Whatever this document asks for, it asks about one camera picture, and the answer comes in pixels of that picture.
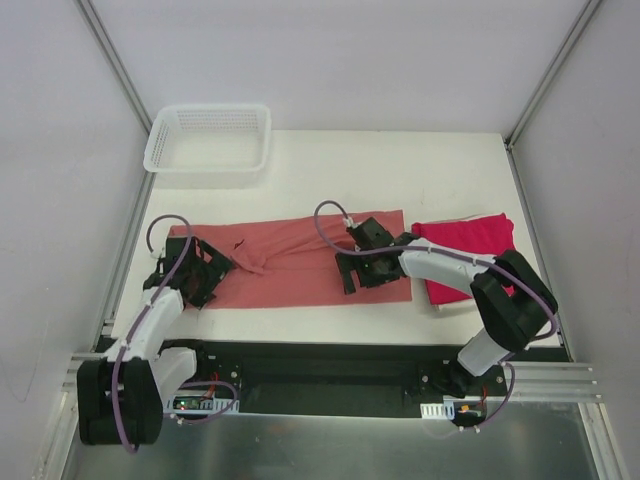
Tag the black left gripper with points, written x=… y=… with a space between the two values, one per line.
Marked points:
x=212 y=275

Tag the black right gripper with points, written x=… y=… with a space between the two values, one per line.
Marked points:
x=353 y=270

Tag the salmon pink polo shirt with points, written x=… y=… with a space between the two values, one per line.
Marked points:
x=285 y=263

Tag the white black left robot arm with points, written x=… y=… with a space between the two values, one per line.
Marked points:
x=123 y=395

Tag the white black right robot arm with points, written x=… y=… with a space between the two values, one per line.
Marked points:
x=516 y=308

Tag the folded magenta t shirt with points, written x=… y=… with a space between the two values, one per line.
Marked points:
x=491 y=235

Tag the white perforated plastic basket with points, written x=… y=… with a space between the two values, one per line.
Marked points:
x=209 y=139

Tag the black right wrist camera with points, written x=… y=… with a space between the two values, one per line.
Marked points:
x=372 y=231

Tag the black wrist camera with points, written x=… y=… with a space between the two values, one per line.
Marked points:
x=174 y=247
x=372 y=231

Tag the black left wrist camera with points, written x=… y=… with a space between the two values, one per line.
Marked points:
x=174 y=247

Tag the left white slotted cable duct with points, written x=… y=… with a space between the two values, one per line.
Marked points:
x=196 y=405

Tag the white slotted cable duct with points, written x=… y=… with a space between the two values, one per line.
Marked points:
x=438 y=411
x=196 y=405

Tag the right white slotted cable duct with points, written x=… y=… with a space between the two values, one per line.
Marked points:
x=438 y=411

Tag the right aluminium corner post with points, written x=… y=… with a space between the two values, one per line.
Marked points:
x=569 y=43

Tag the aluminium corner post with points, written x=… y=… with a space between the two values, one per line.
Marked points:
x=94 y=22
x=569 y=43

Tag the aluminium front frame rail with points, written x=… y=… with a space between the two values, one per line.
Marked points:
x=534 y=375

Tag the left aluminium corner post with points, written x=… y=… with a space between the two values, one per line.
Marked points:
x=94 y=22

